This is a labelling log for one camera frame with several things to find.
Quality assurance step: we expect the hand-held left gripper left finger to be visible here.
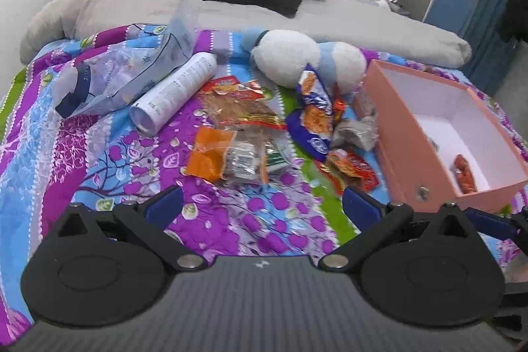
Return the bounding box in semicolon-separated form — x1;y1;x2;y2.
55;184;207;272

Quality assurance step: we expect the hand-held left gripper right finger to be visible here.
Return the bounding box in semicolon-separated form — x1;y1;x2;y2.
317;186;479;272

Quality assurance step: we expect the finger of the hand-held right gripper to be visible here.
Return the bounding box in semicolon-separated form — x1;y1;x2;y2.
466;207;528;250

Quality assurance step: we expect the grey snack packet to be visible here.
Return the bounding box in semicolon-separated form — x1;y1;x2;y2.
330;92;380;151

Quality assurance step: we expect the pink cardboard box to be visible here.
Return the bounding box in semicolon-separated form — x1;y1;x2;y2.
354;59;528;214

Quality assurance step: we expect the green clear snack packet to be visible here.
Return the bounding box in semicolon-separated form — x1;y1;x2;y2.
220;129;294;185

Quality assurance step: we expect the red sausage snack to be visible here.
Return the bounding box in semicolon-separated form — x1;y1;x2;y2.
451;154;479;194

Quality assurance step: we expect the orange snack packet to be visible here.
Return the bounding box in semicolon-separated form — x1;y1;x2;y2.
183;127;238;183

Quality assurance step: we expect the floral printed bed sheet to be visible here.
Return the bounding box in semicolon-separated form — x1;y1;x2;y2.
0;24;528;336

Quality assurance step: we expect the blue snack packet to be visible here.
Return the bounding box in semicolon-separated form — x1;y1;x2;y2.
286;63;335;163

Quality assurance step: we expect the white spray can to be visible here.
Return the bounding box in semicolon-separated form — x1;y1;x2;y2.
129;52;218;137

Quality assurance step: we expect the brown snack packet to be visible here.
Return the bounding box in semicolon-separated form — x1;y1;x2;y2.
198;77;287;130

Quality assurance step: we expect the printed clear plastic bag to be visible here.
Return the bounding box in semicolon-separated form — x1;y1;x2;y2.
55;0;199;119

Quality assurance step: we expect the white and blue plush toy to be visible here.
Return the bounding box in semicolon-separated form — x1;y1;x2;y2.
241;29;368;97

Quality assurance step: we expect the grey duvet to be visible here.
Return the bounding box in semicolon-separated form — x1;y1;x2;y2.
20;0;473;69

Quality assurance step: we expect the blue fabric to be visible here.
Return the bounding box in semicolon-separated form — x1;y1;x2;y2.
462;0;518;49

